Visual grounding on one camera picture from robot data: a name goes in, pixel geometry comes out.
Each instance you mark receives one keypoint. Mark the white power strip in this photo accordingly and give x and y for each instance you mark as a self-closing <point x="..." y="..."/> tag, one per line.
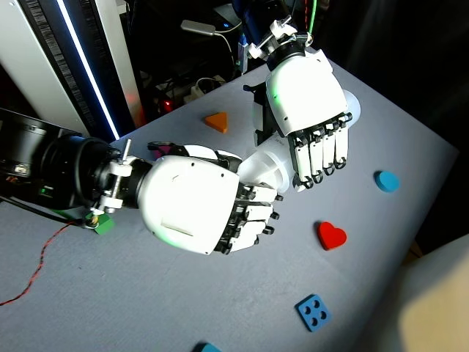
<point x="205" y="86"/>

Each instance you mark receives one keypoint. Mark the blue silver plug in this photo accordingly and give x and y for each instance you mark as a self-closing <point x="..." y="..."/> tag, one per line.
<point x="240" y="55"/>

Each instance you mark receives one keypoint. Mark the green cube block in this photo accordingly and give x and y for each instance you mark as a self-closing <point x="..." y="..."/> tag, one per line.
<point x="104" y="226"/>

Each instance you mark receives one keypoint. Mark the silver adapter box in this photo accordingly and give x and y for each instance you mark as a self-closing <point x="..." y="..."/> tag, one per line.
<point x="198" y="27"/>

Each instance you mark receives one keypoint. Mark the blue round disc block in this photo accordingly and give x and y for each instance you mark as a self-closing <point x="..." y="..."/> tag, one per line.
<point x="387" y="180"/>

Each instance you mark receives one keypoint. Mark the red heart block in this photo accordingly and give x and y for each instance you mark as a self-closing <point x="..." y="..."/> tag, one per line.
<point x="331" y="235"/>

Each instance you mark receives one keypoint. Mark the white cabinet with light strip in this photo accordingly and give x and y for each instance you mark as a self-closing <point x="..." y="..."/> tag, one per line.
<point x="29" y="55"/>

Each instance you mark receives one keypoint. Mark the orange triangle block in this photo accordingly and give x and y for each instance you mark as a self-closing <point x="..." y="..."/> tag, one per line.
<point x="220" y="121"/>

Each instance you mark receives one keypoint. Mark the beige blurred shell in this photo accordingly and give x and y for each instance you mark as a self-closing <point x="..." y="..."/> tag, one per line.
<point x="439" y="311"/>

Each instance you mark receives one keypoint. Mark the grey table cloth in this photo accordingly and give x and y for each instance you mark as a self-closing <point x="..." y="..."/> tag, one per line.
<point x="146" y="293"/>

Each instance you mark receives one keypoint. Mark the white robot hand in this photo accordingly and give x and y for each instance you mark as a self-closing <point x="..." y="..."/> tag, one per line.
<point x="187" y="201"/>
<point x="304" y="95"/>

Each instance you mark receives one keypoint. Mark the teal blue block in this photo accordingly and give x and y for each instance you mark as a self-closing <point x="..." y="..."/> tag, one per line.
<point x="208" y="348"/>

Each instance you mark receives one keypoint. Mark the pink round disc block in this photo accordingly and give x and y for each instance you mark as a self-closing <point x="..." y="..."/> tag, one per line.
<point x="163" y="152"/>

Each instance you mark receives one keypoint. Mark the large clear plastic syringe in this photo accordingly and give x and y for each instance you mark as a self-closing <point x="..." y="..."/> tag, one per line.
<point x="269" y="157"/>

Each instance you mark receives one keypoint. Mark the blue square four-hole block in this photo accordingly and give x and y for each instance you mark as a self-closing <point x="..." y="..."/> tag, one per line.
<point x="314" y="312"/>

